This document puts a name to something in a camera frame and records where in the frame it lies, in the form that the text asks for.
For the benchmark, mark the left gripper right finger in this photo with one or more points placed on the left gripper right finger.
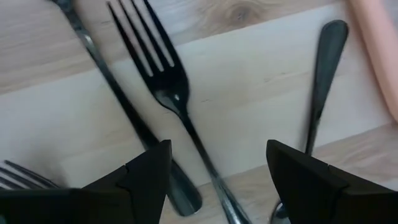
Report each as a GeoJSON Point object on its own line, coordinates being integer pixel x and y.
{"type": "Point", "coordinates": [326, 199]}

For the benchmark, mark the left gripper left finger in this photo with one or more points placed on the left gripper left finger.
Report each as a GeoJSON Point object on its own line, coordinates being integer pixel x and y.
{"type": "Point", "coordinates": [93, 205]}

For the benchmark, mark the black metal fork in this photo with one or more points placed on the black metal fork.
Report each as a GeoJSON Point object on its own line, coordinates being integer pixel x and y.
{"type": "Point", "coordinates": [100, 62]}
{"type": "Point", "coordinates": [171, 90]}
{"type": "Point", "coordinates": [329, 46]}

